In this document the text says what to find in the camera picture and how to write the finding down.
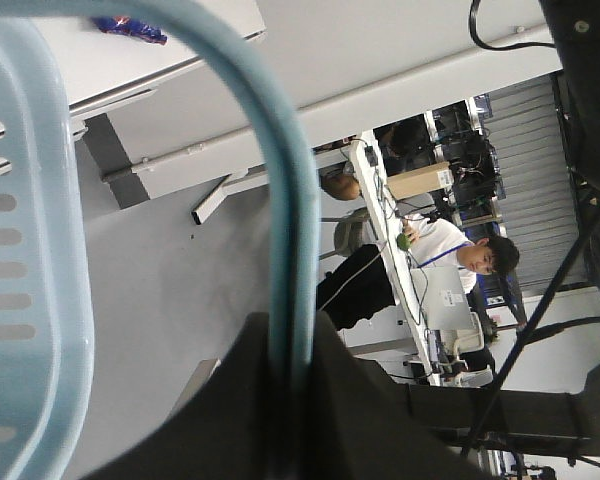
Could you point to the white supermarket shelf unit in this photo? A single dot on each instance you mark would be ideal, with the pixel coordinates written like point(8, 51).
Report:
point(157, 124)

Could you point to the cardboard box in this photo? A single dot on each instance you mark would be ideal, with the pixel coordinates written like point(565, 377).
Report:
point(422, 180)

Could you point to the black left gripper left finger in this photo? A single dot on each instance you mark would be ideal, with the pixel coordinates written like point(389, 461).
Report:
point(223, 431)

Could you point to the silver laptop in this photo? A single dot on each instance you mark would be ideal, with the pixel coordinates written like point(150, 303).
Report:
point(442, 297)

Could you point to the light blue plastic basket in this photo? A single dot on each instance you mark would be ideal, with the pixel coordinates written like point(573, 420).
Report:
point(163, 300)

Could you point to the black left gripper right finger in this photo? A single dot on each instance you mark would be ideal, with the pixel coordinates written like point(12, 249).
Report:
point(354, 430)

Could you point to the white desk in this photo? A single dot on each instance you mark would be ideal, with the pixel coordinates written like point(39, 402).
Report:
point(365, 156)

